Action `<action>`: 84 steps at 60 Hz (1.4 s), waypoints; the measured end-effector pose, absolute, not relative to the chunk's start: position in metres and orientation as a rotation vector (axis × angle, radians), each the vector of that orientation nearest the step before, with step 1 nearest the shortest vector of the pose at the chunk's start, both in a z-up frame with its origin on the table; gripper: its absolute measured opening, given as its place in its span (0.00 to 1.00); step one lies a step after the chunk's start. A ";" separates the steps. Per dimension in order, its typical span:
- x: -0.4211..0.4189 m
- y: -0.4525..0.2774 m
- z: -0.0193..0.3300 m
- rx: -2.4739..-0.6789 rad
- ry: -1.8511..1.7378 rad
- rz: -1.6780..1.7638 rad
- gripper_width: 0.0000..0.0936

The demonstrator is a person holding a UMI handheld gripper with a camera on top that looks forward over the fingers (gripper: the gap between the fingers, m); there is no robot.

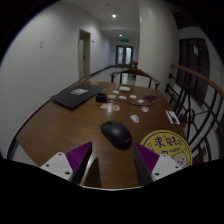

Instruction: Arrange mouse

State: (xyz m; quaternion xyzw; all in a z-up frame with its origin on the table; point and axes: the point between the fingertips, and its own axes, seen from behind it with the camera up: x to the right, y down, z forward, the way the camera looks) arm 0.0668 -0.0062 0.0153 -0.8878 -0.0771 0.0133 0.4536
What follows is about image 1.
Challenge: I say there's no dark window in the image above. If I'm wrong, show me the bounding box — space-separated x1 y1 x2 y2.
175 37 211 107

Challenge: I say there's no dark closed laptop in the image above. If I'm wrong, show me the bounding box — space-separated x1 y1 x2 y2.
50 83 107 111

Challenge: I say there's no wooden chair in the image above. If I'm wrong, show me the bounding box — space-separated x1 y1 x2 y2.
110 60 161 90

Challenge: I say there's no small white box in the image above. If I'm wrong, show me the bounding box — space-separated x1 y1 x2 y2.
118 85 131 93

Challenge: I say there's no small black box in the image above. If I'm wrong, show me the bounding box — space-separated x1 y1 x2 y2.
95 92 108 103

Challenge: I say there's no round yellow printed mouse pad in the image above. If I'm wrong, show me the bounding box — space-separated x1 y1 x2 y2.
139 129 194 169

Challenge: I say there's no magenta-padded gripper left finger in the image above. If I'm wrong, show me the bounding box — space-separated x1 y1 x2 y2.
39 141 93 185

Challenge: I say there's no white rectangular card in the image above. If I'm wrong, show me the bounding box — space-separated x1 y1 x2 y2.
165 110 181 125

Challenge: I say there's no black railing with wooden handrail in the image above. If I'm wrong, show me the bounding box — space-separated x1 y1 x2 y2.
164 63 224 164

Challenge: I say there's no black computer mouse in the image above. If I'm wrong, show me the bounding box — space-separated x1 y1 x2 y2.
100 120 133 151

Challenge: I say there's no open side doorway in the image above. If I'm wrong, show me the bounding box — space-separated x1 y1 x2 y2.
78 28 92 80

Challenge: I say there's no black cable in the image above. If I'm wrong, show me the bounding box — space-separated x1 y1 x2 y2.
105 95 168 108

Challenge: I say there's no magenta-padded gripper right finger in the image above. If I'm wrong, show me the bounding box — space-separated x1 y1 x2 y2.
132 142 184 186

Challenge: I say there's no glass double door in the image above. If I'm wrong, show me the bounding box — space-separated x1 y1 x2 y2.
115 45 135 67

